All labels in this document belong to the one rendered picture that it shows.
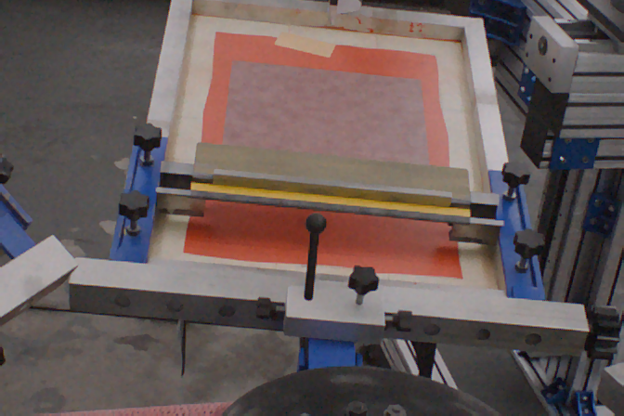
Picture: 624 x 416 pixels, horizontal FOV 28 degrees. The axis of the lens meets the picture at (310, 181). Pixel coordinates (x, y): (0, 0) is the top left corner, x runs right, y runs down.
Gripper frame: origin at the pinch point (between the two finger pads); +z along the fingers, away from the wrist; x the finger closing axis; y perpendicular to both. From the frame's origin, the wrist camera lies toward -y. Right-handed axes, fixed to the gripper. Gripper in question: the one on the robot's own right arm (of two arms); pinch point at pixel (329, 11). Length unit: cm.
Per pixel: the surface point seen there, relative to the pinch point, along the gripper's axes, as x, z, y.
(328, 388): -127, -37, -4
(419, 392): -126, -37, 4
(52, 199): 92, 131, -70
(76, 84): 173, 144, -76
